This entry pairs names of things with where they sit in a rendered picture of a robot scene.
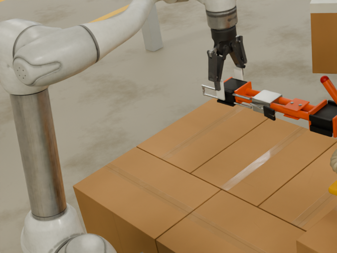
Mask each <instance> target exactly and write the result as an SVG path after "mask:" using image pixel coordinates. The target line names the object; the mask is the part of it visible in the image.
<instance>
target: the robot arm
mask: <svg viewBox="0 0 337 253"><path fill-rule="evenodd" d="M158 1H164V2H165V3H167V4H173V3H180V2H188V1H189V0H133V1H132V2H131V3H130V5H129V6H128V7H127V9H126V10H125V11H124V12H123V13H122V14H120V15H118V16H116V17H113V18H110V19H106V20H102V21H97V22H92V23H86V24H80V25H77V26H73V27H70V28H65V29H61V28H55V27H48V26H44V25H43V24H41V23H38V22H34V21H31V20H25V19H11V20H7V21H2V22H0V82H1V85H2V87H3V88H4V90H5V91H6V92H7V93H9V95H10V100H11V105H12V110H13V116H14V121H15V126H16V132H17V137H18V142H19V147H20V153H21V158H22V164H23V169H24V174H25V180H26V185H27V190H28V195H29V201H30V206H31V210H30V211H29V213H28V214H27V216H26V218H25V221H24V224H25V225H24V227H23V229H22V233H21V248H22V251H23V253H117V252H116V250H115V248H114V247H113V246H112V245H111V244H110V243H109V242H108V241H107V240H106V239H104V238H103V237H101V236H99V235H96V234H92V233H85V231H84V229H83V227H82V225H81V222H80V220H79V217H78V214H77V211H76V209H75V208H74V207H73V206H71V205H70V204H68V203H67V202H66V197H65V191H64V184H63V178H62V172H61V166H60V159H59V153H58V147H57V141H56V134H55V128H54V122H53V115H52V109H51V103H50V97H49V90H48V87H49V86H50V85H52V84H55V83H58V82H60V81H63V80H65V79H68V78H70V77H72V76H74V75H76V74H78V73H80V72H82V71H84V70H85V69H87V68H88V67H90V66H92V65H93V64H95V63H97V62H98V61H99V60H101V59H102V58H103V57H105V56H106V55H107V54H108V53H110V52H111V51H113V50H114V49H115V48H117V47H118V46H120V45H121V44H123V43H124V42H126V41H127V40H129V39H130V38H131V37H133V36H134V35H135V34H136V33H137V32H138V31H139V30H140V29H141V28H142V26H143V25H144V23H145V21H146V19H147V17H148V15H149V13H150V11H151V9H152V7H153V5H154V4H155V3H156V2H158ZM196 1H199V2H200V3H201V4H204V5H205V8H206V15H207V23H208V26H209V27H210V28H211V35H212V39H213V41H214V48H213V49H212V50H208V51H207V54H208V80H209V81H212V82H214V85H215V90H216V93H217V98H218V99H221V100H225V93H224V83H223V80H222V79H221V77H222V71H223V66H224V60H225V59H226V56H227V55H228V54H230V56H231V58H232V60H233V62H234V63H235V65H236V66H235V67H234V73H235V79H239V80H243V75H244V74H243V68H245V67H246V65H244V64H246V63H247V58H246V54H245V50H244V45H243V36H241V35H237V32H236V24H237V22H238V18H237V6H236V0H196ZM220 55H222V56H220Z"/></svg>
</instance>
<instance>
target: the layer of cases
mask: <svg viewBox="0 0 337 253"><path fill-rule="evenodd" d="M217 100H218V99H215V98H212V99H211V100H209V101H207V102H206V103H204V104H203V105H201V106H199V107H198V108H196V109H195V110H193V111H191V112H190V113H188V114H187V115H185V116H183V117H182V118H180V119H179V120H177V121H175V122H174V123H172V124H171V125H169V126H167V127H166V128H165V129H163V130H161V131H160V132H158V133H157V134H155V135H153V136H152V137H150V138H149V139H147V140H145V141H144V142H142V143H141V144H139V145H137V146H136V147H134V148H133V149H131V150H129V151H128V152H126V153H125V154H123V155H121V156H120V157H118V158H117V159H115V160H113V161H112V162H110V163H109V164H107V165H105V166H104V167H102V168H101V169H99V170H97V171H96V172H94V173H93V174H91V175H89V176H88V177H86V178H85V179H83V180H81V181H80V182H78V183H77V184H75V185H73V189H74V192H75V195H76V198H77V202H78V205H79V208H80V211H81V215H82V218H83V221H84V224H85V227H86V231H87V233H92V234H96V235H99V236H101V237H103V238H104V239H106V240H107V241H108V242H109V243H110V244H111V245H112V246H113V247H114V248H115V250H116V252H117V253H140V252H143V253H297V248H296V240H297V239H298V238H299V237H301V236H302V235H303V234H304V233H305V232H306V231H308V230H309V229H310V228H311V227H312V226H313V225H315V224H316V223H317V222H318V221H319V220H320V219H322V218H323V217H324V216H325V215H326V214H328V213H329V212H330V211H331V210H332V209H333V208H335V207H336V206H337V196H336V195H333V194H331V193H329V191H328V188H329V186H330V185H331V184H333V183H334V182H335V181H336V180H337V173H336V172H334V171H333V170H332V167H331V166H330V158H331V157H332V154H333V153H334V151H335V150H336V149H337V139H335V138H332V137H328V136H325V135H321V134H318V133H315V132H311V131H310V130H309V129H306V128H304V127H301V126H298V125H296V124H293V123H290V122H287V121H284V120H281V119H278V118H276V120H275V121H273V120H271V119H269V118H267V117H265V116H264V114H263V113H259V112H256V111H253V110H252V109H249V108H246V107H243V106H239V105H235V106H234V107H232V106H229V105H225V104H222V103H219V102H217Z"/></svg>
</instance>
